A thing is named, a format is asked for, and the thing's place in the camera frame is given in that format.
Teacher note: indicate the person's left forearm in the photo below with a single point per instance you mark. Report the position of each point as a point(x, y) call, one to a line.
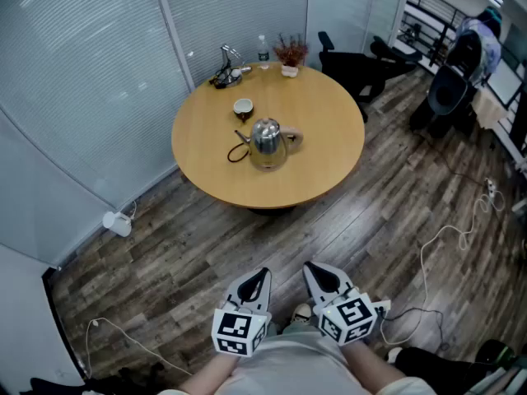
point(210, 370)

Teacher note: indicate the black round-seat chair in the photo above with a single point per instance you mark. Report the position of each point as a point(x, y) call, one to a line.
point(446, 93)

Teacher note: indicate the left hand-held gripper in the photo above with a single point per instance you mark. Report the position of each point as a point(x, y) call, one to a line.
point(236, 329)

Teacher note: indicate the black office chair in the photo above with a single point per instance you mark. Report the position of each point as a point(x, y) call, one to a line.
point(350, 70)
point(391, 54)

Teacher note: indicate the black metal railing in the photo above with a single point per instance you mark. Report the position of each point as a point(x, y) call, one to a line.
point(432, 19)

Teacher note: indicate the person's beige shoe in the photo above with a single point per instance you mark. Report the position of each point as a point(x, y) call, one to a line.
point(302, 313)

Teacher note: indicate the person's beige shirt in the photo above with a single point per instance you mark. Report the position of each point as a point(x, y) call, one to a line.
point(296, 364)

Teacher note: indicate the person's light jeans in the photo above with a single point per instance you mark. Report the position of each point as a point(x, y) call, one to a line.
point(300, 328)

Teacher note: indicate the steel kettle with wooden handle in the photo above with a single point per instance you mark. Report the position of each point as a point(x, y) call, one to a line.
point(267, 140)

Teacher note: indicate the person's right forearm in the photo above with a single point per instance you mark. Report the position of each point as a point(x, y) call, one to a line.
point(370, 364)

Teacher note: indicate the white power strip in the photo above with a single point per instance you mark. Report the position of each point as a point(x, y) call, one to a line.
point(491, 185)

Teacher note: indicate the red dried plant white pot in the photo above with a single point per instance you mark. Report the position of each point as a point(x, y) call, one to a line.
point(290, 54)

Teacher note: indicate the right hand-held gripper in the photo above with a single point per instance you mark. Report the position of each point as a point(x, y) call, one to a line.
point(350, 317)

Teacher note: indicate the white cylindrical device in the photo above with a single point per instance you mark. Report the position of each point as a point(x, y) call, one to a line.
point(117, 222)

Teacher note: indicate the clear plastic water bottle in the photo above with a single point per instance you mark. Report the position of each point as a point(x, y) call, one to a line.
point(263, 54)

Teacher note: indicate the black bag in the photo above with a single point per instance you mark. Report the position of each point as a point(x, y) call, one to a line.
point(436, 362)

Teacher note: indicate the silver desk lamp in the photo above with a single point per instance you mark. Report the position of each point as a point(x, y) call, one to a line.
point(230, 66)

